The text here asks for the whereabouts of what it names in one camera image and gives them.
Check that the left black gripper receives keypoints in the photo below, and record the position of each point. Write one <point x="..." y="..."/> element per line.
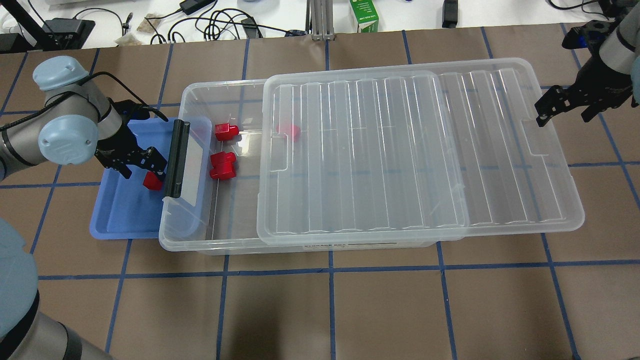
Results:
<point x="118" y="144"/>

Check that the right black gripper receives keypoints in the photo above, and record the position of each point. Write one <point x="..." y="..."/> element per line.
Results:
<point x="592" y="83"/>

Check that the red block from tray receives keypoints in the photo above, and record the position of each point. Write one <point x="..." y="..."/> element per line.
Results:
<point x="152" y="181"/>

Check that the clear plastic box lid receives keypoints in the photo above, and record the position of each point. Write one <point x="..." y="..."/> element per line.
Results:
<point x="516" y="179"/>

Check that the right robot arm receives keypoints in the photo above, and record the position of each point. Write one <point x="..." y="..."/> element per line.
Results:
<point x="620" y="51"/>

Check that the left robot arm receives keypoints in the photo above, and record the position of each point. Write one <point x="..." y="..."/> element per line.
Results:
<point x="77" y="123"/>

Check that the red block in box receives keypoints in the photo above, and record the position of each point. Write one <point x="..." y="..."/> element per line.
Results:
<point x="226" y="132"/>
<point x="222" y="166"/>
<point x="290" y="130"/>

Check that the clear plastic storage box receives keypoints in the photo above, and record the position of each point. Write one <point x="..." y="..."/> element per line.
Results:
<point x="285" y="165"/>

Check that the blue plastic tray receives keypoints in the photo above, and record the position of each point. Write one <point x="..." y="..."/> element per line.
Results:
<point x="124" y="207"/>

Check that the black power adapter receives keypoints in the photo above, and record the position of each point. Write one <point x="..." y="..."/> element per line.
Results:
<point x="189" y="7"/>

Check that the green white carton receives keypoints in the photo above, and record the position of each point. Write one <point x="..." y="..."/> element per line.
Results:
<point x="364" y="16"/>

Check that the black box latch handle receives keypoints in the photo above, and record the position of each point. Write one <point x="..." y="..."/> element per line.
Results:
<point x="175" y="171"/>

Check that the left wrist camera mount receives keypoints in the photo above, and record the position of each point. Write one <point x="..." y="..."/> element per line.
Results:
<point x="130" y="110"/>

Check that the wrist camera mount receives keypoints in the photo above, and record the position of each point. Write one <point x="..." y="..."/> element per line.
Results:
<point x="589" y="36"/>
<point x="130" y="110"/>

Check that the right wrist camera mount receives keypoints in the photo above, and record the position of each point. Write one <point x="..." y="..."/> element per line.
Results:
<point x="589" y="36"/>

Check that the aluminium frame post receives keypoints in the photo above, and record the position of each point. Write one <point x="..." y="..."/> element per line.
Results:
<point x="320" y="20"/>

